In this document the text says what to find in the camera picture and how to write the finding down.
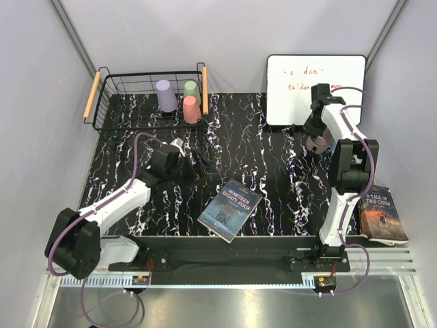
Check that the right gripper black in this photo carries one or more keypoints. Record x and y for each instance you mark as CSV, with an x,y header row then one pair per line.
x,y
315,132

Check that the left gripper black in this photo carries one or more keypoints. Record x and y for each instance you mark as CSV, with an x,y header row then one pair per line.
x,y
194,175

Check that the pink ceramic mug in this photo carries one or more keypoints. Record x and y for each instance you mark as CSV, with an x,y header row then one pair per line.
x,y
319,144

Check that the purple plastic cup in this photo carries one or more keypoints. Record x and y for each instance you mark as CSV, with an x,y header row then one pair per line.
x,y
167,100

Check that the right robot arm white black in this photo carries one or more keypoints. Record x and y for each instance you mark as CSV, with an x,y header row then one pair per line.
x,y
350,173

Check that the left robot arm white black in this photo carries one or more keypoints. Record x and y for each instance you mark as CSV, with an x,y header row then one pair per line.
x,y
77,245

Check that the Nineteen Eighty-Four book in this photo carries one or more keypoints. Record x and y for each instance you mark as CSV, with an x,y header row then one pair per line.
x,y
229,210

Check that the black marble pattern mat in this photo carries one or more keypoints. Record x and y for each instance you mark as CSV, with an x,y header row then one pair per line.
x,y
238,144

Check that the pink plastic cup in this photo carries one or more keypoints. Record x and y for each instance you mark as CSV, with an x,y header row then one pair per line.
x,y
191,110

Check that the green plastic cup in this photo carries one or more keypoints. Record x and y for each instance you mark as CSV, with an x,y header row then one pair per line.
x,y
191,88

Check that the Tale of Two Cities book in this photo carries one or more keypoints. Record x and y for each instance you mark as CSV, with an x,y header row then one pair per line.
x,y
379,219

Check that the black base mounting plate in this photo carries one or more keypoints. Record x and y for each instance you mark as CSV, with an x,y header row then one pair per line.
x,y
294,253

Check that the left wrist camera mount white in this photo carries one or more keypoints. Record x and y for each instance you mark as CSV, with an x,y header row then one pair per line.
x,y
177,142

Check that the white whiteboard black frame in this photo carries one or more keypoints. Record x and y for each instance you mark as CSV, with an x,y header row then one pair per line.
x,y
289,79

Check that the black wire dish rack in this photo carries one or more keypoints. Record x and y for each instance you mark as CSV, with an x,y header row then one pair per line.
x,y
124,102

